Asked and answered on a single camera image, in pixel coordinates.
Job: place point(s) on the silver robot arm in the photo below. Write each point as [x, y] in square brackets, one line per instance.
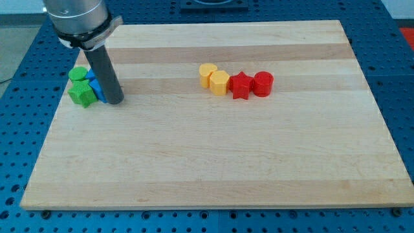
[83, 24]

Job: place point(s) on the yellow heart block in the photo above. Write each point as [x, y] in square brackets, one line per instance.
[205, 71]

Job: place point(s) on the blue cube block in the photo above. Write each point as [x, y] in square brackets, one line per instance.
[94, 84]

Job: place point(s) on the yellow hexagon block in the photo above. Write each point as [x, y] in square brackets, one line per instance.
[219, 83]

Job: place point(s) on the red star block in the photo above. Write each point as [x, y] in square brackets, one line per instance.
[240, 85]

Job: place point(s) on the red cylinder block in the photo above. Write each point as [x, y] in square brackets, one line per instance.
[263, 83]

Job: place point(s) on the light wooden board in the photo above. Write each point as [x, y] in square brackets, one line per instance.
[317, 141]

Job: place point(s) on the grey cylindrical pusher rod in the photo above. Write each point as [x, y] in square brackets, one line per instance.
[102, 67]

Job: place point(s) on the blue block behind rod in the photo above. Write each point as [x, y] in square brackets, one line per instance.
[90, 76]

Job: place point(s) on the green star block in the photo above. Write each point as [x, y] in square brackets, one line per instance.
[82, 93]

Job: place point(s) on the green cylinder block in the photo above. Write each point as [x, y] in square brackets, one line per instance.
[77, 74]

